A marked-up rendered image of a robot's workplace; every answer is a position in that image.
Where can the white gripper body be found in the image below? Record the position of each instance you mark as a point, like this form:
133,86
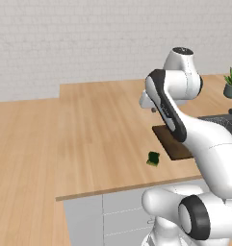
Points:
146,101

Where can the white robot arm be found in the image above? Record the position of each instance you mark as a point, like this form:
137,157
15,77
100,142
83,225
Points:
213,153

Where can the dark brown cutting board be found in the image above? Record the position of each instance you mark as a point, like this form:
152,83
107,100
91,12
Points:
173,149

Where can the green sponge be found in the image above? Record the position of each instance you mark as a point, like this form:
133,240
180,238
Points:
153,159

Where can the dark grey sink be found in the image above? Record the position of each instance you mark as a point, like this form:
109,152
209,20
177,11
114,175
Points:
224,123

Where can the grey drawer front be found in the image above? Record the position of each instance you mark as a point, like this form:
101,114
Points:
122,201
127,222
127,240

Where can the grey cupboard door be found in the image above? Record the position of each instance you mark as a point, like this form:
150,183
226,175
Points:
83,222

